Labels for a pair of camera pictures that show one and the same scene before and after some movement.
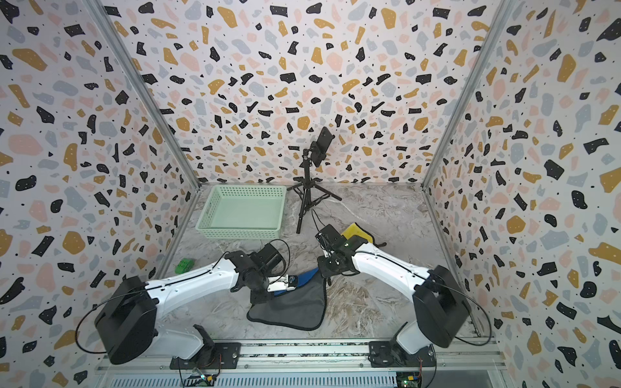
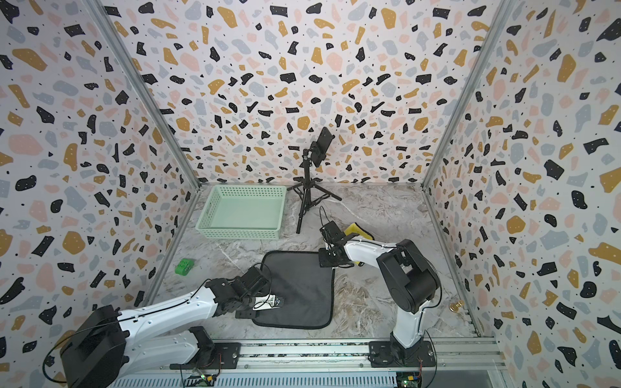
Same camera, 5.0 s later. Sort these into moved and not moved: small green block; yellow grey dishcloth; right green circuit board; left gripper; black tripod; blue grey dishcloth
Moved: blue grey dishcloth; left gripper
Not moved: black tripod; right green circuit board; small green block; yellow grey dishcloth
